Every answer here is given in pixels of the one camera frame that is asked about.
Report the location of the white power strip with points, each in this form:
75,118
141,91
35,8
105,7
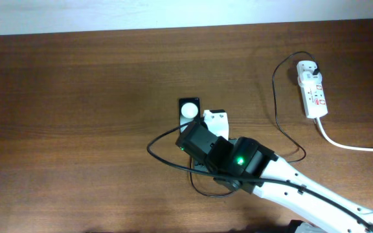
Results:
313,96

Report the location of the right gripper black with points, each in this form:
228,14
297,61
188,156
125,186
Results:
208,166

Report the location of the white charger plug adapter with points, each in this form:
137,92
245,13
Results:
307,78

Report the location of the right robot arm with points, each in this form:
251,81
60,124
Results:
248,165

